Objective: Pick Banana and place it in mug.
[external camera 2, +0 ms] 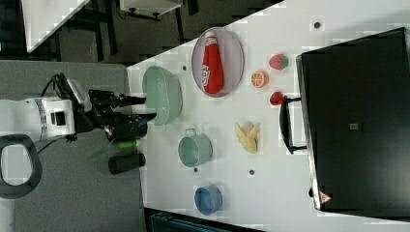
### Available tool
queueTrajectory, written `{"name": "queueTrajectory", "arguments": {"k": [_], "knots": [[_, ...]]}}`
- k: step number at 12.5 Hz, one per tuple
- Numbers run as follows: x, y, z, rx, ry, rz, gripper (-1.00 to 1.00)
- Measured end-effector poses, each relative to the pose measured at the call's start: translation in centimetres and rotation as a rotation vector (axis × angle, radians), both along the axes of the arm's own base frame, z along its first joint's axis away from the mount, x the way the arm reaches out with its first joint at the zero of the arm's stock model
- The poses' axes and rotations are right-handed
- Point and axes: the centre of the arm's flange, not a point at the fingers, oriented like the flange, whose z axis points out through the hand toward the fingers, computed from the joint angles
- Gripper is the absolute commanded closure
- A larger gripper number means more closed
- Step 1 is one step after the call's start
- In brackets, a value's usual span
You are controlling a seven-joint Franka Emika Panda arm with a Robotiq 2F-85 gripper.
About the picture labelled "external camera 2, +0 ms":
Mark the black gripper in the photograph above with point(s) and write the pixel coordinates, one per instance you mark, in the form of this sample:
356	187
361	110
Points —
117	125

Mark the peeled toy banana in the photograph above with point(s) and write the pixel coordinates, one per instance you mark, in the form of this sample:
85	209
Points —
248	138

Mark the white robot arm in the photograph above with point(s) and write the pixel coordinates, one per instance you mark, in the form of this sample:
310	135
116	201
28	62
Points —
26	122

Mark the green mug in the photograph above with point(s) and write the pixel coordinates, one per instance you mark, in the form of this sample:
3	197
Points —
194	148

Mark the green colander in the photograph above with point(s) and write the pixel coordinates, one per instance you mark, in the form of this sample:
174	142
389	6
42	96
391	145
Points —
163	94

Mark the black cylinder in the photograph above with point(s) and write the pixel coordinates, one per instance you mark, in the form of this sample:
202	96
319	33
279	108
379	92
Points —
121	164

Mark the red ketchup bottle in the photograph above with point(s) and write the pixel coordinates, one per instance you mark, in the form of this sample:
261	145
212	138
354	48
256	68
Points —
211	71

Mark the white cabinet on wheels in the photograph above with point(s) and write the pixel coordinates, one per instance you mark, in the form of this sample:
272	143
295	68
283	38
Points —
149	9

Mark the dark teal crate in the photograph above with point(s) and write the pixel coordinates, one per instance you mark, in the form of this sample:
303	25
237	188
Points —
163	222

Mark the grey round plate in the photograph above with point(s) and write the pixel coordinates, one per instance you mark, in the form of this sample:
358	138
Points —
231	56

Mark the blue bowl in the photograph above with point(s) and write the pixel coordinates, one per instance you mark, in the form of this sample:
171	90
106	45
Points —
208	199

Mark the toy orange slice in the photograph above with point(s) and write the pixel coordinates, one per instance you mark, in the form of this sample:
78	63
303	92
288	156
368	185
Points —
259	79

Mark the red toy strawberry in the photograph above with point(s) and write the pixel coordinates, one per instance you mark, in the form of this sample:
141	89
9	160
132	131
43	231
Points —
277	98

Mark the pink toy strawberry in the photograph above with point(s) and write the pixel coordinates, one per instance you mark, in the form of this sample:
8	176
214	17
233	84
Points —
278	62

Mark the black toaster oven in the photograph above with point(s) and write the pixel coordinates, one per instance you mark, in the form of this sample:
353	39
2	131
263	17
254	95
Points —
356	113

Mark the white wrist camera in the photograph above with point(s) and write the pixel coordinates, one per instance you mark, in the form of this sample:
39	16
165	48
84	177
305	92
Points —
80	94

